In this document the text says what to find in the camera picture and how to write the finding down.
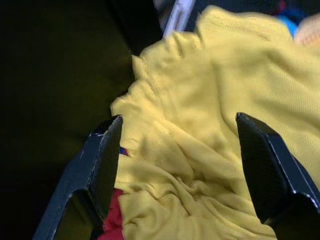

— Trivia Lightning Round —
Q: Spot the red garment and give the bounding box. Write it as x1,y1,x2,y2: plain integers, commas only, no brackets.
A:
102,188,126,240

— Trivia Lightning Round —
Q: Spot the white metal bar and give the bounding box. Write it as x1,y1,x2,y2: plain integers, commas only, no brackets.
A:
163,0,196,38

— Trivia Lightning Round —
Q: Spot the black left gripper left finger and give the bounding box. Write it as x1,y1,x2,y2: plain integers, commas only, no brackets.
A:
32,114,123,240

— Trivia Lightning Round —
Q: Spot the yellow garment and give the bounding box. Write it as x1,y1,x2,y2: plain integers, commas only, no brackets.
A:
109,4,320,240

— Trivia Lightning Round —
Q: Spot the blue cloth item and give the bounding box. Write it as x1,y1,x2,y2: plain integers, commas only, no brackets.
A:
276,7,307,36

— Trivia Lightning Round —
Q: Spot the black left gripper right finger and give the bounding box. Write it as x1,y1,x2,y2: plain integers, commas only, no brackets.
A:
236,112,320,240

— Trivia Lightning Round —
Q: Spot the pale orange cloth item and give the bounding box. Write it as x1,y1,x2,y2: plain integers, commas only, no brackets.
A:
293,11,320,47

